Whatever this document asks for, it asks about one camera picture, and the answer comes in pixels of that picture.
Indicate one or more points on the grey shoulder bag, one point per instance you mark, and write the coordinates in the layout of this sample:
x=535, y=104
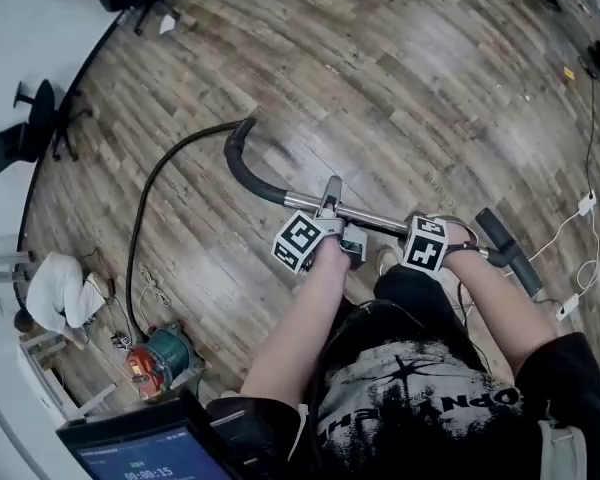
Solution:
x=562, y=448

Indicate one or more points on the white paper sheet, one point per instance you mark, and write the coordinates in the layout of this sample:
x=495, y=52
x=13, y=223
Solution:
x=167, y=23

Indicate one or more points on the person's black shorts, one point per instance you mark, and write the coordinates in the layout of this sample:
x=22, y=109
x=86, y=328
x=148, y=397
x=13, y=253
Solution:
x=415, y=298

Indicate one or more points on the person's right forearm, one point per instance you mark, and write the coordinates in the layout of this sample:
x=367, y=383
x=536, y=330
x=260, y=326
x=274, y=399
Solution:
x=505, y=308

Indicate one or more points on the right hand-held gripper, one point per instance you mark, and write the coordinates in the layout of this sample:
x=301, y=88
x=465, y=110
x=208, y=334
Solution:
x=425, y=253

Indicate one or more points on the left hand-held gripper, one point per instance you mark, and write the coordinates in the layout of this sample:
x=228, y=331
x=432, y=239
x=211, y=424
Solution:
x=300, y=242

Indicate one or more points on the person's beige shoe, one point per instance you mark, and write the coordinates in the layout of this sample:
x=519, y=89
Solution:
x=387, y=258

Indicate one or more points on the person's black printed t-shirt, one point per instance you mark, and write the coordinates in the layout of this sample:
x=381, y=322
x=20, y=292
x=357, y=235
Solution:
x=430, y=408

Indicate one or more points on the person's left forearm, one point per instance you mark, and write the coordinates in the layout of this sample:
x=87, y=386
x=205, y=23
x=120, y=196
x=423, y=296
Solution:
x=290, y=343

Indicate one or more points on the white table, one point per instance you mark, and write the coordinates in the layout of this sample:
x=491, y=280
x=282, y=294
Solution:
x=30, y=368

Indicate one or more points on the aluminium ladder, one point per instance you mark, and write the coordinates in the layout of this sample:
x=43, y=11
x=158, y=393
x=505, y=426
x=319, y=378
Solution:
x=2, y=258

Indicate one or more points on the small yellow item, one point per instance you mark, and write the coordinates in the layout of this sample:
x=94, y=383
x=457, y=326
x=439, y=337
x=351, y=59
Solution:
x=569, y=73

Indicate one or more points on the red and green vacuum canister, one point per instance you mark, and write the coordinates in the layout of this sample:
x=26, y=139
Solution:
x=157, y=363

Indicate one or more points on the black laptop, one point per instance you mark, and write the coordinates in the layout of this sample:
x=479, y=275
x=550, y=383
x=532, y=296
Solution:
x=145, y=448

